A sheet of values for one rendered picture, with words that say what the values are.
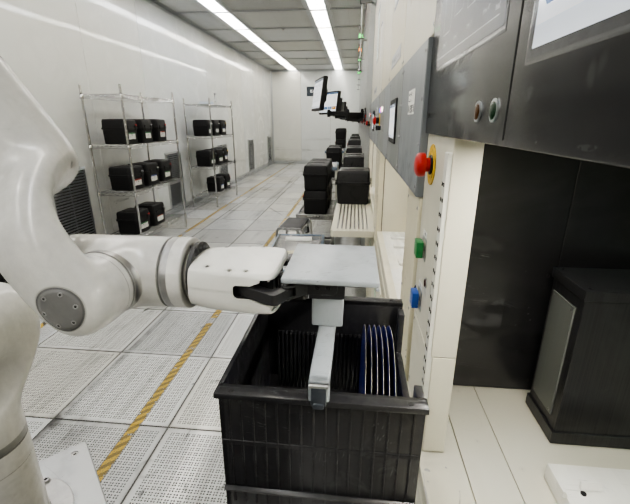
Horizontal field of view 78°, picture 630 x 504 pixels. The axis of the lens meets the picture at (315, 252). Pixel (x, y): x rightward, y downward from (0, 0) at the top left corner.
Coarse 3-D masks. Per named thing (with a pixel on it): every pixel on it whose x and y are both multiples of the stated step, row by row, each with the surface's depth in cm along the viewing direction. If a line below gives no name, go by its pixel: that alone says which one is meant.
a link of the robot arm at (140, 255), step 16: (80, 240) 45; (96, 240) 45; (112, 240) 45; (128, 240) 45; (144, 240) 45; (160, 240) 45; (112, 256) 42; (128, 256) 43; (144, 256) 43; (144, 272) 43; (144, 288) 43; (144, 304) 45; (160, 304) 45
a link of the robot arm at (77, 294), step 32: (0, 64) 42; (0, 96) 40; (32, 96) 44; (0, 128) 40; (32, 128) 41; (0, 160) 40; (32, 160) 39; (64, 160) 43; (0, 192) 38; (32, 192) 37; (0, 224) 36; (32, 224) 36; (0, 256) 36; (32, 256) 35; (64, 256) 36; (96, 256) 40; (32, 288) 36; (64, 288) 36; (96, 288) 37; (128, 288) 41; (64, 320) 37; (96, 320) 38
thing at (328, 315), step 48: (288, 336) 59; (336, 336) 58; (240, 384) 45; (288, 384) 62; (336, 384) 61; (240, 432) 40; (288, 432) 39; (336, 432) 39; (384, 432) 38; (240, 480) 42; (288, 480) 42; (336, 480) 41; (384, 480) 40
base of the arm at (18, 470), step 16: (16, 448) 60; (32, 448) 64; (0, 464) 58; (16, 464) 60; (32, 464) 64; (0, 480) 59; (16, 480) 61; (32, 480) 64; (48, 480) 74; (0, 496) 59; (16, 496) 61; (32, 496) 64; (48, 496) 72; (64, 496) 72
